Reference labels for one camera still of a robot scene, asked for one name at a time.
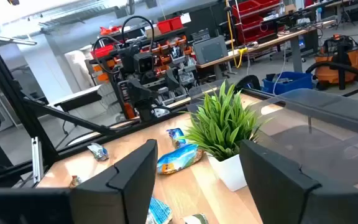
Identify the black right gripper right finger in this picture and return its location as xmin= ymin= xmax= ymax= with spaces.
xmin=239 ymin=139 xmax=358 ymax=224

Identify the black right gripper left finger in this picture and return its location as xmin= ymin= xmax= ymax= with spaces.
xmin=70 ymin=139 xmax=158 ymax=224

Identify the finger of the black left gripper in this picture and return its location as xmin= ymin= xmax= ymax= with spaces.
xmin=165 ymin=68 xmax=183 ymax=93
xmin=126 ymin=79 xmax=152 ymax=110

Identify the blue white granola bar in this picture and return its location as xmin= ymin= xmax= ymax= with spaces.
xmin=183 ymin=213 xmax=210 ymax=224
xmin=145 ymin=197 xmax=173 ymax=224

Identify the silver blue granola bar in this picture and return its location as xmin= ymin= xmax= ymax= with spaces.
xmin=86 ymin=142 xmax=110 ymax=162

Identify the red green granola bar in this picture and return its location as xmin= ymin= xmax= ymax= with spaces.
xmin=68 ymin=175 xmax=83 ymax=189

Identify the blue orange granola bar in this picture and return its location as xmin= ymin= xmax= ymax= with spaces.
xmin=156 ymin=143 xmax=204 ymax=175
xmin=165 ymin=127 xmax=188 ymax=149

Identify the orange plastic part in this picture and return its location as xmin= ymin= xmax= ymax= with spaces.
xmin=124 ymin=102 xmax=136 ymax=121

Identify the grey electronics box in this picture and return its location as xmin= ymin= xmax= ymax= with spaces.
xmin=193 ymin=35 xmax=229 ymax=65

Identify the red plastic bin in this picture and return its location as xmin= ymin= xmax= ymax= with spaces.
xmin=169 ymin=16 xmax=185 ymax=31
xmin=90 ymin=44 xmax=116 ymax=59
xmin=157 ymin=20 xmax=172 ymax=34

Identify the white black side table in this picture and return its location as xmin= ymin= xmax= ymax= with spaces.
xmin=47 ymin=84 xmax=103 ymax=113

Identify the green plant in white pot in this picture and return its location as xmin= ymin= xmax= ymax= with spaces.
xmin=178 ymin=80 xmax=272 ymax=192

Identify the long wooden workbench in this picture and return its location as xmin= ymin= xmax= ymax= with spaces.
xmin=196 ymin=19 xmax=337 ymax=80

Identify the rack of red bins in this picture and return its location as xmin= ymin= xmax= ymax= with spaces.
xmin=231 ymin=0 xmax=282 ymax=44

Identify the blue plastic storage bin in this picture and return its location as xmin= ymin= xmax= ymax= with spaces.
xmin=262 ymin=71 xmax=314 ymax=96

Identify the orange black shop vacuum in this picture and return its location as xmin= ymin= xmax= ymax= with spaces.
xmin=305 ymin=33 xmax=358 ymax=91

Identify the black tripod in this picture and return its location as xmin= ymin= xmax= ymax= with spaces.
xmin=336 ymin=0 xmax=356 ymax=30

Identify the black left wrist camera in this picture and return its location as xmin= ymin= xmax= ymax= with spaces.
xmin=132 ymin=52 xmax=155 ymax=75

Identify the black curved cable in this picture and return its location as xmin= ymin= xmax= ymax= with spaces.
xmin=234 ymin=74 xmax=262 ymax=91

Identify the yellow hanging cable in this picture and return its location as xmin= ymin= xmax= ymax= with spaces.
xmin=224 ymin=0 xmax=249 ymax=69

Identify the silver aluminium extrusion post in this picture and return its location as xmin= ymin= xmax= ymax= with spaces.
xmin=31 ymin=136 xmax=45 ymax=185

